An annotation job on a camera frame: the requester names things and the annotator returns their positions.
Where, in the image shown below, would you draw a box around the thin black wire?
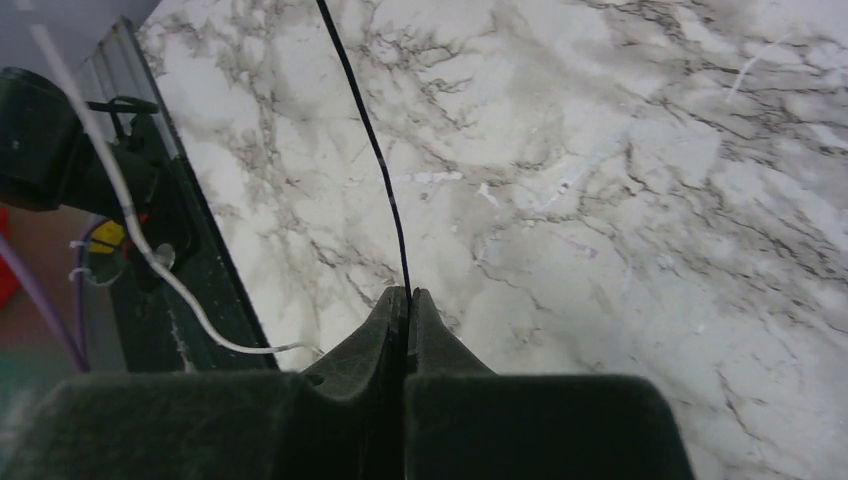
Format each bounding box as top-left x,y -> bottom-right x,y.
314,0 -> 415,309

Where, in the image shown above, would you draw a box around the thin white wire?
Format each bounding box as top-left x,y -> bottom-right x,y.
26,23 -> 326,359

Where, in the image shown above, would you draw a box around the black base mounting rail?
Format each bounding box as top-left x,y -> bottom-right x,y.
78,17 -> 278,372

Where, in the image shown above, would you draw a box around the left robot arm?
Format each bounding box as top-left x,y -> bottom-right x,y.
1,67 -> 198,267

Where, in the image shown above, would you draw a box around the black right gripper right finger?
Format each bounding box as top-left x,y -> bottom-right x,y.
404,289 -> 694,479

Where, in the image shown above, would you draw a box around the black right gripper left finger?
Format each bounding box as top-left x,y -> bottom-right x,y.
1,287 -> 408,479

